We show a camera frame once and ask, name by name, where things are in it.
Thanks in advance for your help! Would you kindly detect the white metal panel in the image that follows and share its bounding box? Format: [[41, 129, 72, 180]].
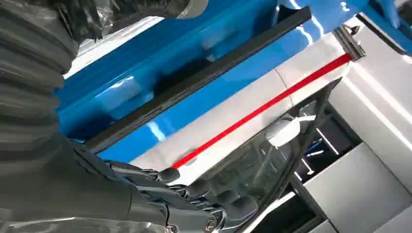
[[328, 13, 412, 194]]

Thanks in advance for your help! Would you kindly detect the blue metal rack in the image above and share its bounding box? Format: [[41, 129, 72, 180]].
[[54, 0, 412, 163]]

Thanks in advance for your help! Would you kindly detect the white beam with red stripe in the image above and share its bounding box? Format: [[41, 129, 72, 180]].
[[130, 30, 353, 186]]

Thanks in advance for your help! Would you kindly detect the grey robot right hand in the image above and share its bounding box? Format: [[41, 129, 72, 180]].
[[0, 0, 258, 233]]

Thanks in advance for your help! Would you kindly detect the metal bracket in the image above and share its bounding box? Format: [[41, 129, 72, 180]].
[[333, 24, 367, 62]]

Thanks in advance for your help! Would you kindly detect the clear plastic bag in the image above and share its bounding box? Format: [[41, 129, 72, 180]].
[[199, 96, 326, 210]]

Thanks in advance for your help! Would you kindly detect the grey metal box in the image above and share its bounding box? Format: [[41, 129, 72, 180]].
[[302, 141, 412, 233]]

